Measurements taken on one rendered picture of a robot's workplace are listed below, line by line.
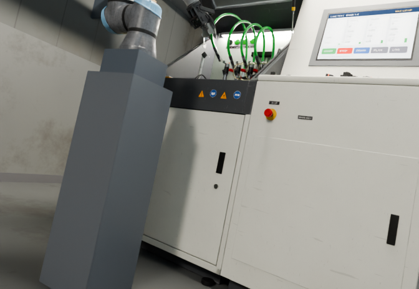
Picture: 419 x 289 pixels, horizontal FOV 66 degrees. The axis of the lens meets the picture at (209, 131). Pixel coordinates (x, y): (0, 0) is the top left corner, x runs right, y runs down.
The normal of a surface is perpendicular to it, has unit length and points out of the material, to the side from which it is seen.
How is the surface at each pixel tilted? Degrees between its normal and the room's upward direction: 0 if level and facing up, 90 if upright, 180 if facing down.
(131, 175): 90
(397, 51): 76
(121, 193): 90
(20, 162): 90
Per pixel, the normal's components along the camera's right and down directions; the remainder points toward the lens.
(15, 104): 0.86, 0.14
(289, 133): -0.55, -0.17
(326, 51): -0.48, -0.40
